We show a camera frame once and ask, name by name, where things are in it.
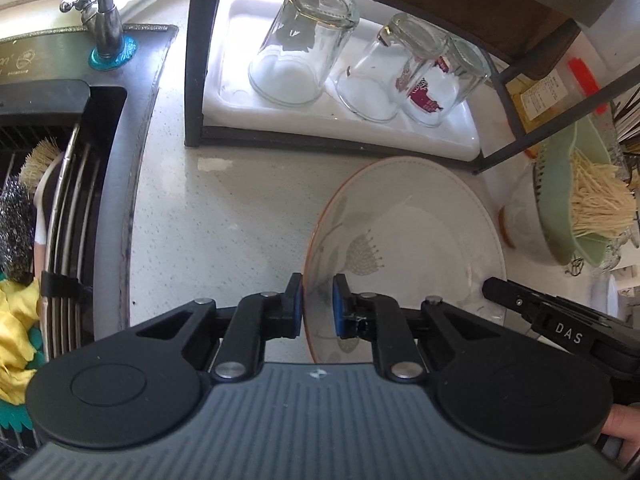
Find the white drain tray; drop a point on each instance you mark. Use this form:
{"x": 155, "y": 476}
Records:
{"x": 225, "y": 60}

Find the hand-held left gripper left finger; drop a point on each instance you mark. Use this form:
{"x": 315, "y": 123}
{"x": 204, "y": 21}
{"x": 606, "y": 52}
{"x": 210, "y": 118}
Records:
{"x": 296, "y": 306}

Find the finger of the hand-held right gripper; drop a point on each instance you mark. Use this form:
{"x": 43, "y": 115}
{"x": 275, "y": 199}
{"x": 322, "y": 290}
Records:
{"x": 505, "y": 295}

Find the person's right hand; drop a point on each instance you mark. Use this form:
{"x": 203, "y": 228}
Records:
{"x": 625, "y": 422}

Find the bundle of chopsticks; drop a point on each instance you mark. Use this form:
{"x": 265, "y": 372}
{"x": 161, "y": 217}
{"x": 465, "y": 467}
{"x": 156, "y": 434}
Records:
{"x": 627, "y": 120}

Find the bristle dish brush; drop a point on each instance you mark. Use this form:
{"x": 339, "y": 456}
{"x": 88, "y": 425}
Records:
{"x": 42, "y": 160}

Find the black metal shelf rack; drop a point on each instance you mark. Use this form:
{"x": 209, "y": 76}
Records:
{"x": 192, "y": 85}

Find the dark sink mat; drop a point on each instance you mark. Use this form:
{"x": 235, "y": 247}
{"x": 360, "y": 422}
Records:
{"x": 150, "y": 60}

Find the plastic jar red lid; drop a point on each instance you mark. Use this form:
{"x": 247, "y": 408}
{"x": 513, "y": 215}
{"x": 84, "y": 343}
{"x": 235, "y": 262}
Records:
{"x": 545, "y": 95}

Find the red printed drinking glass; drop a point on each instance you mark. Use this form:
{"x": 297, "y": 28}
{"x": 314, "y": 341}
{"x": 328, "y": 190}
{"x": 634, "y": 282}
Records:
{"x": 430, "y": 102}

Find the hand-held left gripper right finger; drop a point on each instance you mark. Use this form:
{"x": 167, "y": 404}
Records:
{"x": 340, "y": 310}

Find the green toothpick container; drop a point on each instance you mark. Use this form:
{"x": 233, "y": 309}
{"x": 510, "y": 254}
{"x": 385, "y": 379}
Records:
{"x": 560, "y": 220}

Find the steel wool scrubber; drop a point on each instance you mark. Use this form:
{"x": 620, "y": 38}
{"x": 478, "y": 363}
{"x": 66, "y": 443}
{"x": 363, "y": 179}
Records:
{"x": 15, "y": 230}

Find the chrome faucet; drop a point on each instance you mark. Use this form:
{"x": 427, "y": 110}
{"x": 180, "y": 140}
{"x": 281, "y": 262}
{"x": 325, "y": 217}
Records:
{"x": 107, "y": 25}

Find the plain clear drinking glass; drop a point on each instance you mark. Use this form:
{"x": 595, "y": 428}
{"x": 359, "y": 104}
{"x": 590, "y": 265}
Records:
{"x": 365, "y": 85}

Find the yellow rubber glove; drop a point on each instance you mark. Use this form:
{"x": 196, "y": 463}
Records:
{"x": 15, "y": 320}

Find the black sink drain rack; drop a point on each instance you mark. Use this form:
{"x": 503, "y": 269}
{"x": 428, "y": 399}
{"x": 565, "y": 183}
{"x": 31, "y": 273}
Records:
{"x": 102, "y": 110}

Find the bundle of wooden toothpicks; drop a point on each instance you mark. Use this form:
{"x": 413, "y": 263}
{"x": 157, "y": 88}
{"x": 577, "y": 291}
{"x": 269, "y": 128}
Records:
{"x": 600, "y": 200}

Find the large clear drinking glass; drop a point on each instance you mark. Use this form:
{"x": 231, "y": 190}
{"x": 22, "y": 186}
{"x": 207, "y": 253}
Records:
{"x": 300, "y": 50}

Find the floral ceramic plate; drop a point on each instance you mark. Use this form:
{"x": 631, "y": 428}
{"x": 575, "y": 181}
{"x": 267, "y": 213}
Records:
{"x": 425, "y": 220}

